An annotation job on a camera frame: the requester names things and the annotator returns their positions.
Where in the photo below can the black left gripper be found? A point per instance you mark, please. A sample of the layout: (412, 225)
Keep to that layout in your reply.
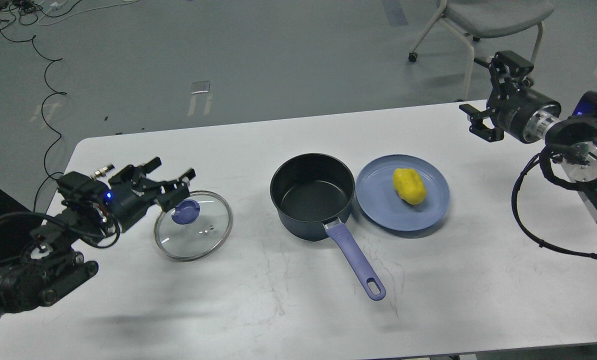
(131, 193)

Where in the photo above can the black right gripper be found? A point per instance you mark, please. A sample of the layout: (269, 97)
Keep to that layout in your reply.
(513, 106)

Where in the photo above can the glass lid purple knob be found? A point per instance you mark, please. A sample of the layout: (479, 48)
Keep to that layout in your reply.
(195, 228)

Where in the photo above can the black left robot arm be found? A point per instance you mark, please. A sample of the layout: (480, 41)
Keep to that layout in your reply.
(98, 209)

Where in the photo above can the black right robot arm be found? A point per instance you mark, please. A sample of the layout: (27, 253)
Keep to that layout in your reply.
(569, 156)

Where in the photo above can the yellow toy potato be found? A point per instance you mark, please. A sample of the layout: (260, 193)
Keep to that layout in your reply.
(409, 185)

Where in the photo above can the grey office chair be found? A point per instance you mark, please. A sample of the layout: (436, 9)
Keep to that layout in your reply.
(472, 20)

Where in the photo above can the blue round plate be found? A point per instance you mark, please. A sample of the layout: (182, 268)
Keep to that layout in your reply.
(380, 202)

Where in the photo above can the black box at left edge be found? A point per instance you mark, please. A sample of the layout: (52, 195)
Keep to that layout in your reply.
(15, 234)

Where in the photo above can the dark blue saucepan purple handle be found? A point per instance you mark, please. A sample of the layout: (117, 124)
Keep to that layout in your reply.
(313, 195)

